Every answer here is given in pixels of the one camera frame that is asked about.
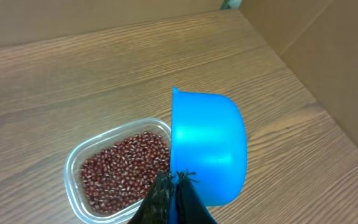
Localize clear plastic container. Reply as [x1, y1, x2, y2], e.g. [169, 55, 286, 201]
[63, 116, 172, 224]

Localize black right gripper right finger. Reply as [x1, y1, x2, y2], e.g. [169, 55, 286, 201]
[175, 170, 217, 224]

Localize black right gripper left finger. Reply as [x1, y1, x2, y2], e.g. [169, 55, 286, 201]
[128, 170, 174, 224]

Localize red adzuki beans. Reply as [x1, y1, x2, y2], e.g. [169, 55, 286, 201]
[80, 131, 170, 215]

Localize blue plastic measuring scoop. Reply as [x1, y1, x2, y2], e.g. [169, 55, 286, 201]
[170, 88, 247, 223]

